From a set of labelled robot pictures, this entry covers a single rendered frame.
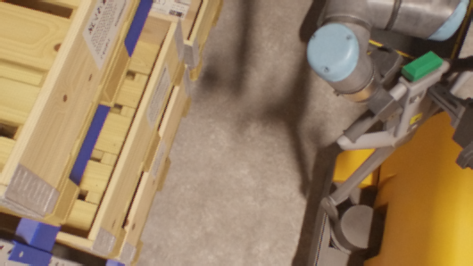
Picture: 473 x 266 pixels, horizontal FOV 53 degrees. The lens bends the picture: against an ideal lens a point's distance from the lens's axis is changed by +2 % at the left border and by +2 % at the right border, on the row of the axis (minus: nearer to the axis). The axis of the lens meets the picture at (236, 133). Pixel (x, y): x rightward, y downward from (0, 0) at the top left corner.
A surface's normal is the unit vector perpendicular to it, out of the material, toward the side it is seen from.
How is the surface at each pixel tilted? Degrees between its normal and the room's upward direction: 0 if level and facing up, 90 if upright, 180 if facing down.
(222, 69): 0
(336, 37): 35
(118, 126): 0
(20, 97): 0
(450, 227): 45
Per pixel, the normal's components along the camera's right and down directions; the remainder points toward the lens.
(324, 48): -0.54, -0.16
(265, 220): 0.03, -0.36
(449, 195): -0.66, -0.44
